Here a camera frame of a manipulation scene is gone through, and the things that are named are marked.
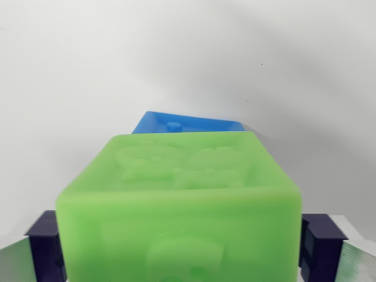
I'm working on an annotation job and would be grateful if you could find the blue embossed toy cube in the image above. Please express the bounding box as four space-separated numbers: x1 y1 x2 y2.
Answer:
131 110 246 135

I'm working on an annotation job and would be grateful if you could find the green embossed toy cube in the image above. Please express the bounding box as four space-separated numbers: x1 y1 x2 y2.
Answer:
55 131 303 282

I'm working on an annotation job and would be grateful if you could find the gripper left finger with black tip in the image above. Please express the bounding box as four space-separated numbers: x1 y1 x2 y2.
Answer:
0 210 68 282

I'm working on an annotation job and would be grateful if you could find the gripper right finger with black tip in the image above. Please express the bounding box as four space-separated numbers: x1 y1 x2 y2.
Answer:
298 213 376 282

